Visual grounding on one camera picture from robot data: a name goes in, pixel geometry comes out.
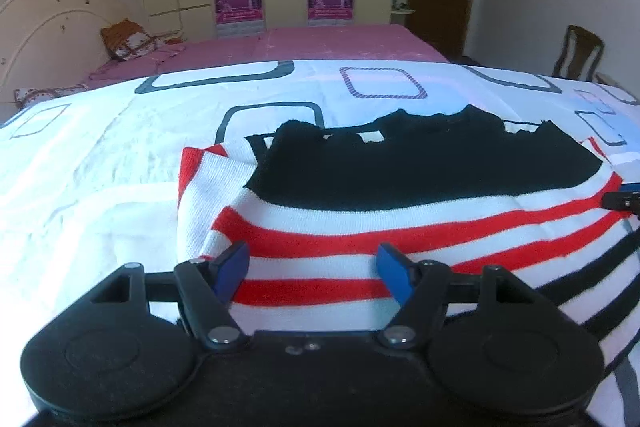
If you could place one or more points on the cream arched headboard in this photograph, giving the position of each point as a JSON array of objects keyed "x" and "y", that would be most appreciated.
[{"x": 55, "y": 22}]

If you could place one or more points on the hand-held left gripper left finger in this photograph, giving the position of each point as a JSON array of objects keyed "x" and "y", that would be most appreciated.
[{"x": 231, "y": 269}]

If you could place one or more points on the pink bed sheet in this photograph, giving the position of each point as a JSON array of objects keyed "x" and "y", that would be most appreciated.
[{"x": 325, "y": 42}]

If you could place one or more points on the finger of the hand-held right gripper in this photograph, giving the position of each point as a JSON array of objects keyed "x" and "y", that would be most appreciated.
[
  {"x": 625, "y": 203},
  {"x": 632, "y": 188}
]

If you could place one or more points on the orange patterned pillow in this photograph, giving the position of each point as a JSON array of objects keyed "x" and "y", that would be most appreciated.
[{"x": 127, "y": 39}]

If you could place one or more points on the white floral pillow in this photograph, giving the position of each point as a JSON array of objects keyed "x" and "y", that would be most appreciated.
[{"x": 47, "y": 94}]

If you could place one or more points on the striped knit sweater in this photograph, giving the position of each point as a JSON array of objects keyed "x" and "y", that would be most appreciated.
[{"x": 350, "y": 217}]

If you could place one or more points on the white patterned bed sheet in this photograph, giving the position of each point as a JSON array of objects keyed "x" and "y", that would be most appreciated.
[{"x": 100, "y": 187}]

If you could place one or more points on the dark wooden chair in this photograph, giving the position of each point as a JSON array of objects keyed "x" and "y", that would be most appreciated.
[{"x": 580, "y": 54}]

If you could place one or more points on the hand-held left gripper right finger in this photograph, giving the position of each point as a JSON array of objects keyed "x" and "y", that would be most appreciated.
[{"x": 395, "y": 272}]

